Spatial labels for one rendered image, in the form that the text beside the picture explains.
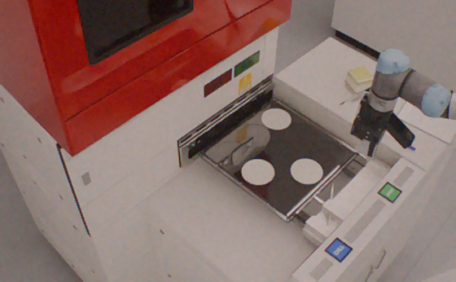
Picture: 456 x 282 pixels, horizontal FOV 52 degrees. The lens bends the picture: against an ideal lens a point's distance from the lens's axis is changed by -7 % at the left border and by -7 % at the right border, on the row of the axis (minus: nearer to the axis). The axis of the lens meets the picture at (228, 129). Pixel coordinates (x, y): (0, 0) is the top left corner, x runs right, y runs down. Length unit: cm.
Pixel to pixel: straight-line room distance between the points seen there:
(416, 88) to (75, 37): 75
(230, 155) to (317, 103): 35
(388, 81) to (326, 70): 65
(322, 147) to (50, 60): 96
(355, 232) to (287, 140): 42
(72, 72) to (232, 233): 72
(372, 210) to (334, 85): 52
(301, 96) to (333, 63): 21
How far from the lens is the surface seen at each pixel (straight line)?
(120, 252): 170
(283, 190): 151
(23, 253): 259
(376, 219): 143
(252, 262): 146
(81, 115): 114
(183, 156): 158
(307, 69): 182
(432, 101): 118
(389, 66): 119
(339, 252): 134
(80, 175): 133
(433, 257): 262
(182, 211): 156
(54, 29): 99
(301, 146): 164
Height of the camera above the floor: 210
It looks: 46 degrees down
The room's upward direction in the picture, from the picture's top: 1 degrees clockwise
